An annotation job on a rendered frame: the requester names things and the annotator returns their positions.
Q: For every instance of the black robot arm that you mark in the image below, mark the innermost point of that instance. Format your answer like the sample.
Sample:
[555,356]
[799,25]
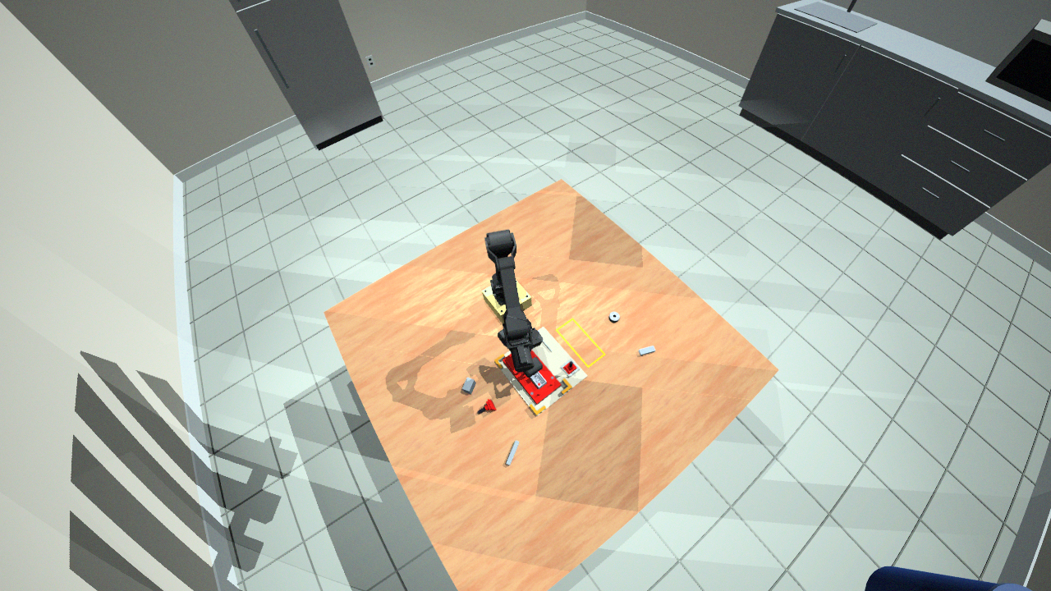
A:
[522,338]

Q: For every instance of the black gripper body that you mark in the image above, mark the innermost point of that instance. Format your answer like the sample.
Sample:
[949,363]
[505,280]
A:
[537,364]

